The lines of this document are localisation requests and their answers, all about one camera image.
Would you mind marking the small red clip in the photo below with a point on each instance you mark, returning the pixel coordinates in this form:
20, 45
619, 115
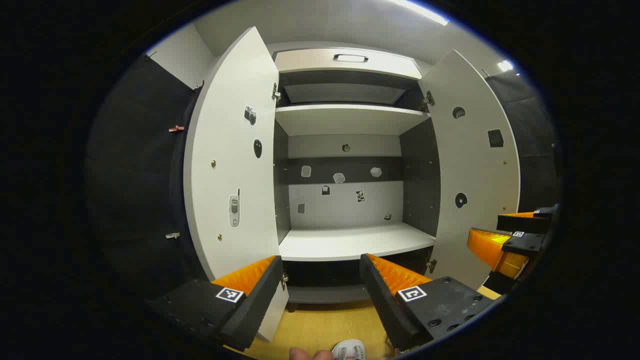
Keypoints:
176, 129

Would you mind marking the small ceiling light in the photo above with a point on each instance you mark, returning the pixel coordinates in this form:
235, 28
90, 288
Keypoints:
505, 65

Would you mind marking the black backdrop cloth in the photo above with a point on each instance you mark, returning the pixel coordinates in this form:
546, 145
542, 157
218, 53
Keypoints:
535, 140
135, 175

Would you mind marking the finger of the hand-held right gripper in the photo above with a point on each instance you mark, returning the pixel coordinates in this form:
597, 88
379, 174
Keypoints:
522, 245
525, 224

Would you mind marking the white cabinet door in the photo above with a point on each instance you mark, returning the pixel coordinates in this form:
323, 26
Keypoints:
475, 165
230, 150

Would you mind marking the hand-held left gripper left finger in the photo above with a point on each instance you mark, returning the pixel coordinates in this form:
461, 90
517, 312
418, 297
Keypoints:
260, 300

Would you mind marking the small white clip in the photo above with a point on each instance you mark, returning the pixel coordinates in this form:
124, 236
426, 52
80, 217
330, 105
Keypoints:
172, 235

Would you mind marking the white cabinet drawer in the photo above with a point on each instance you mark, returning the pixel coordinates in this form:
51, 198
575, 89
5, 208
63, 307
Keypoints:
310, 62

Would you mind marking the white sneaker shoe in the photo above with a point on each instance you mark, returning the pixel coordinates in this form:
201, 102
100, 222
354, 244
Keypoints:
348, 350

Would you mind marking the white shoe cabinet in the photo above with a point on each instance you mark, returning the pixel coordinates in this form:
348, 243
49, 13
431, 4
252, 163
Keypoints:
350, 240

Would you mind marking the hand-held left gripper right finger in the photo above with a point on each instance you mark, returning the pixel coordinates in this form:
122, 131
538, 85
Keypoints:
382, 300

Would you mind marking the small metal door hinge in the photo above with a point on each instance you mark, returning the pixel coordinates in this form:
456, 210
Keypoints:
275, 92
428, 98
284, 281
431, 265

